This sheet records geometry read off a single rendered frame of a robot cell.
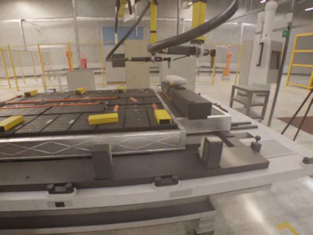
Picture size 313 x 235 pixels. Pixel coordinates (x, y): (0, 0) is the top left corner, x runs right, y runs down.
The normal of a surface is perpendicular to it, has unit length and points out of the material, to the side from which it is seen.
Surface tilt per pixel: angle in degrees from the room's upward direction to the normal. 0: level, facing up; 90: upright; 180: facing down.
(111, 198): 90
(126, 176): 0
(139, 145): 90
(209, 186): 90
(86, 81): 90
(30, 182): 0
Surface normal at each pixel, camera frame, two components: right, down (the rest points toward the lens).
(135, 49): 0.14, 0.35
